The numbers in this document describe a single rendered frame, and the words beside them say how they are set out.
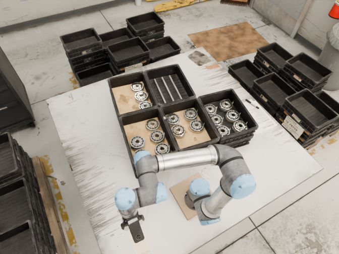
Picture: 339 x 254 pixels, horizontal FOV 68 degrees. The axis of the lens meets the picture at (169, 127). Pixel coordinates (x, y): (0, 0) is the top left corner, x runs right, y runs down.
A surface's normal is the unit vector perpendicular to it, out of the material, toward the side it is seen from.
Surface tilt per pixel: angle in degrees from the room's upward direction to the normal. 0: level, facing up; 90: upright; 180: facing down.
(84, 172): 0
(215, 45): 0
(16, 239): 0
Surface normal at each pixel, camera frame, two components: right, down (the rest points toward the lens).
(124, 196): 0.03, -0.58
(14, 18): 0.49, 0.72
